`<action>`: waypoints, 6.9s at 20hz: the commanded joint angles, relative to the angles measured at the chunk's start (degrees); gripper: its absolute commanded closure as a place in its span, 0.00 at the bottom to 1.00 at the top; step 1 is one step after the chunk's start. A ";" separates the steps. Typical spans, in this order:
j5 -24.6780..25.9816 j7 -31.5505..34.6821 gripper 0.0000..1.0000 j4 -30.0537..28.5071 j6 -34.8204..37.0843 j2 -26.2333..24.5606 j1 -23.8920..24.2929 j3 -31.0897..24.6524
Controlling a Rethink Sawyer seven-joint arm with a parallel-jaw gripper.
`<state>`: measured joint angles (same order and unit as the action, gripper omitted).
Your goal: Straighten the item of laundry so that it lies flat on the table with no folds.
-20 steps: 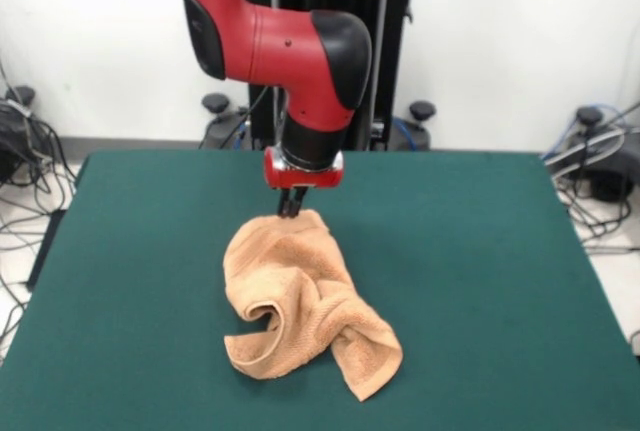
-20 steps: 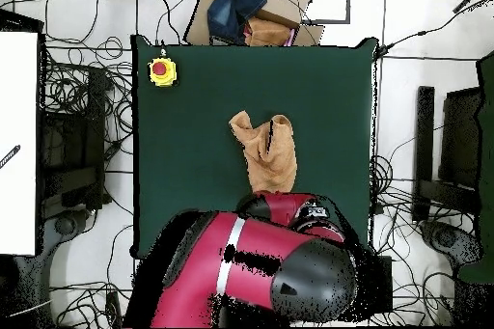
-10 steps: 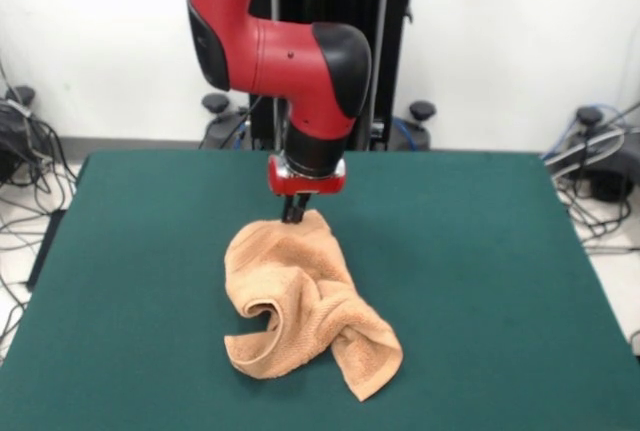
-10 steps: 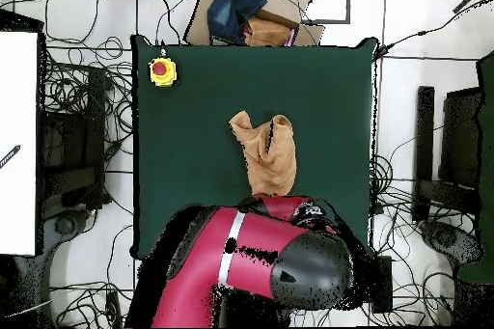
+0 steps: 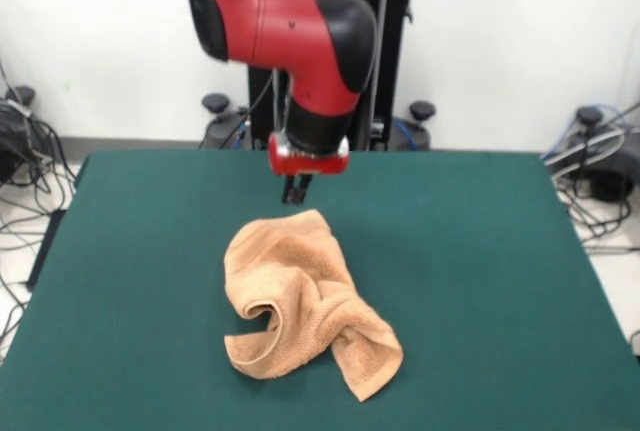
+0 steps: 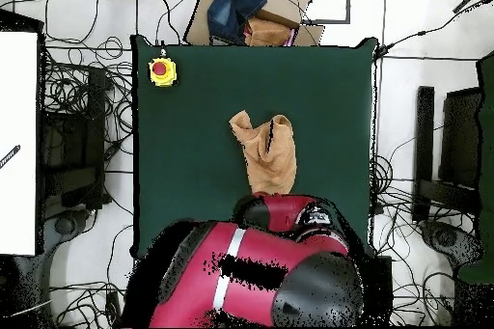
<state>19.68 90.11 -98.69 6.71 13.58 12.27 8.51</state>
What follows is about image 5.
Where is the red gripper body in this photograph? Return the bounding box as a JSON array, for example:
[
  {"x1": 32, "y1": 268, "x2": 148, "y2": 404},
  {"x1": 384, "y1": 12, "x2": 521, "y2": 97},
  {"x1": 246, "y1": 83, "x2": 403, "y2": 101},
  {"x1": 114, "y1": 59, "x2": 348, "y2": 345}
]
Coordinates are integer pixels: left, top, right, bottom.
[{"x1": 267, "y1": 132, "x2": 352, "y2": 178}]

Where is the peach terry towel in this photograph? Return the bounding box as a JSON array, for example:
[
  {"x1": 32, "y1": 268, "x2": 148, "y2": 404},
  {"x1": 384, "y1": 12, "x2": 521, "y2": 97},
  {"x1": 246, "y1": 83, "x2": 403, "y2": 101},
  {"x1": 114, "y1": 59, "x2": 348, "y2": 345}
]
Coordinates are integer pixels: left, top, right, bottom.
[{"x1": 223, "y1": 208, "x2": 404, "y2": 405}]

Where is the dark green table cloth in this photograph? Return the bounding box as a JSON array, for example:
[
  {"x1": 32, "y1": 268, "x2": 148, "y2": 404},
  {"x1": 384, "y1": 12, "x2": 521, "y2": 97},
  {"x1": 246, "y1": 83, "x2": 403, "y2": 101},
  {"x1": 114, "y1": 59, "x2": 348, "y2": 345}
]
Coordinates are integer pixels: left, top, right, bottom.
[{"x1": 0, "y1": 149, "x2": 640, "y2": 431}]

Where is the black pedestal leg with knob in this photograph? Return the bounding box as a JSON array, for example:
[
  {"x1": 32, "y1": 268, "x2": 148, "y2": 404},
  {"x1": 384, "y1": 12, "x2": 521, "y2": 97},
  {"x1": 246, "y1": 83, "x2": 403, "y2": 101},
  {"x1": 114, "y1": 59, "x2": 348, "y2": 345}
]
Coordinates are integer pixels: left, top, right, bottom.
[
  {"x1": 388, "y1": 100, "x2": 435, "y2": 151},
  {"x1": 0, "y1": 84, "x2": 37, "y2": 185},
  {"x1": 198, "y1": 93, "x2": 252, "y2": 151},
  {"x1": 549, "y1": 105, "x2": 640, "y2": 203}
]

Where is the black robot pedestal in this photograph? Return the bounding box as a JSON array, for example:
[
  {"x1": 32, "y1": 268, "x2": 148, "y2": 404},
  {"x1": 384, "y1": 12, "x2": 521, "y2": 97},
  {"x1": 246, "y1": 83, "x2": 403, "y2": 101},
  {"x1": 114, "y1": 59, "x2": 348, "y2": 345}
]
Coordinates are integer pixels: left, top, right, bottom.
[{"x1": 234, "y1": 0, "x2": 436, "y2": 152}]

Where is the black cable tangle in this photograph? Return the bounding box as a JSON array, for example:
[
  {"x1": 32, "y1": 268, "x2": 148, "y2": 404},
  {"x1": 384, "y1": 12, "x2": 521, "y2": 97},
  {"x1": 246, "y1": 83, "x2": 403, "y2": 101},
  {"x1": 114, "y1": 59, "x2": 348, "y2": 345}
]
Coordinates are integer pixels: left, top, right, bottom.
[
  {"x1": 0, "y1": 115, "x2": 77, "y2": 352},
  {"x1": 549, "y1": 170, "x2": 639, "y2": 255}
]

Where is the long blue cable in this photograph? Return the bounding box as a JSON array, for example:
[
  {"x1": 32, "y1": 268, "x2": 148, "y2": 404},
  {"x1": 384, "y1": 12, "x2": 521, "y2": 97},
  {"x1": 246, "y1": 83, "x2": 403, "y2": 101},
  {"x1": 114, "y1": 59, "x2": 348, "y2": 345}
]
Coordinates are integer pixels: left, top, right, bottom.
[{"x1": 541, "y1": 100, "x2": 640, "y2": 162}]

